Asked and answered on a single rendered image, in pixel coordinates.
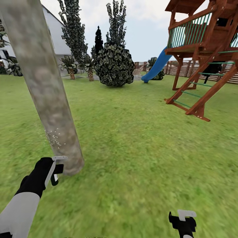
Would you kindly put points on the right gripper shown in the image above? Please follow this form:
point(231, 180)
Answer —
point(189, 222)

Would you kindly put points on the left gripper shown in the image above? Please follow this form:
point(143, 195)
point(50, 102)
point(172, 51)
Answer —
point(58, 169)

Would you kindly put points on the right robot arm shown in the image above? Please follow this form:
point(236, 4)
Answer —
point(185, 223)

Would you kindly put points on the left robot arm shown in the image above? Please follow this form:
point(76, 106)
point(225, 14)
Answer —
point(16, 219)

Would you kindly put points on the garden chair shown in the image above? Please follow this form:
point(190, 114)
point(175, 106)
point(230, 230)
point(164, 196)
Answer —
point(137, 72)

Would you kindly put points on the pesticide atomizer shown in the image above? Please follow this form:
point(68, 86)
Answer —
point(54, 179)

